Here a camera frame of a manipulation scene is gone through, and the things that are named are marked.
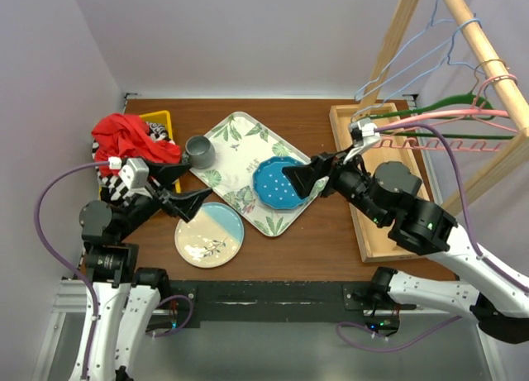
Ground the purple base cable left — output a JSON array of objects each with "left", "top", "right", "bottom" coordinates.
[{"left": 146, "top": 294, "right": 195, "bottom": 339}]

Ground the green plastic hanger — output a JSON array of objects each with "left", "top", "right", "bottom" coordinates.
[{"left": 369, "top": 92, "right": 515, "bottom": 138}]

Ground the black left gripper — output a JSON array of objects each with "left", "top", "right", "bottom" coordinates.
[{"left": 116, "top": 155, "right": 212, "bottom": 240}]

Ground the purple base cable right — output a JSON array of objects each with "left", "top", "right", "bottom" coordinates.
[{"left": 335, "top": 312, "right": 462, "bottom": 352}]

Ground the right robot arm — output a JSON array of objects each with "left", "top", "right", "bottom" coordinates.
[{"left": 283, "top": 153, "right": 528, "bottom": 344}]

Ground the cream and blue plate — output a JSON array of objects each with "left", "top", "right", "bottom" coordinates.
[{"left": 174, "top": 202, "right": 245, "bottom": 269}]

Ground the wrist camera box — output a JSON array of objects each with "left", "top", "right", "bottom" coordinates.
[
  {"left": 343, "top": 117, "right": 381, "bottom": 164},
  {"left": 118, "top": 158, "right": 149, "bottom": 190}
]

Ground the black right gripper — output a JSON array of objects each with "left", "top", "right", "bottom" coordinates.
[{"left": 281, "top": 142, "right": 388, "bottom": 225}]

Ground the thin pink wire hanger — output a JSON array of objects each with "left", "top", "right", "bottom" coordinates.
[{"left": 469, "top": 60, "right": 520, "bottom": 124}]

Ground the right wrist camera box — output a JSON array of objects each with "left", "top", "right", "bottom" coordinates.
[{"left": 343, "top": 117, "right": 381, "bottom": 164}]

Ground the wooden clothes rack frame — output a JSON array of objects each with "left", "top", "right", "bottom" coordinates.
[{"left": 329, "top": 0, "right": 529, "bottom": 263}]

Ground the red tank top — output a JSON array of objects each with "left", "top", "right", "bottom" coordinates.
[{"left": 92, "top": 113, "right": 182, "bottom": 164}]

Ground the leaf-patterned rectangular tray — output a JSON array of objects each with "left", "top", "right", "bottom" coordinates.
[{"left": 192, "top": 112, "right": 326, "bottom": 237}]

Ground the grey ceramic mug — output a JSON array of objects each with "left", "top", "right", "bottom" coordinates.
[{"left": 185, "top": 136, "right": 216, "bottom": 169}]

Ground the blue wire hanger front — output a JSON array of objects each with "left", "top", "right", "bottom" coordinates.
[{"left": 351, "top": 17, "right": 481, "bottom": 104}]

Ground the blue wire hanger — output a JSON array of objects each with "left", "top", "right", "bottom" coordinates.
[
  {"left": 351, "top": 17, "right": 481, "bottom": 104},
  {"left": 354, "top": 0, "right": 455, "bottom": 103}
]

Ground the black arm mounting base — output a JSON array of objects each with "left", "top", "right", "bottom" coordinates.
[{"left": 170, "top": 280, "right": 391, "bottom": 327}]

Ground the thick pink plastic hanger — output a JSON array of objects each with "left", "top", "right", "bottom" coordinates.
[{"left": 376, "top": 108, "right": 517, "bottom": 153}]

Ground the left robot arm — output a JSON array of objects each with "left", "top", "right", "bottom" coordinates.
[{"left": 70, "top": 159, "right": 212, "bottom": 380}]

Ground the blue dotted plate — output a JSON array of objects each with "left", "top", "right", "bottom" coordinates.
[{"left": 252, "top": 156, "right": 313, "bottom": 211}]

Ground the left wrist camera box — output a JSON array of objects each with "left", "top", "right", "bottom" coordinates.
[{"left": 118, "top": 158, "right": 149, "bottom": 190}]

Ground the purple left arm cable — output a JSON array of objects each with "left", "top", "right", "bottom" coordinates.
[{"left": 33, "top": 158, "right": 123, "bottom": 378}]

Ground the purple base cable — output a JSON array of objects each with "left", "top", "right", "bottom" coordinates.
[
  {"left": 146, "top": 294, "right": 195, "bottom": 339},
  {"left": 335, "top": 312, "right": 462, "bottom": 352}
]

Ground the black white striped tank top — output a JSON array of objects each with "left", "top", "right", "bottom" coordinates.
[{"left": 93, "top": 122, "right": 177, "bottom": 204}]

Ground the yellow plastic bin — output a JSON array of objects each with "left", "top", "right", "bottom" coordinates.
[{"left": 98, "top": 110, "right": 183, "bottom": 200}]

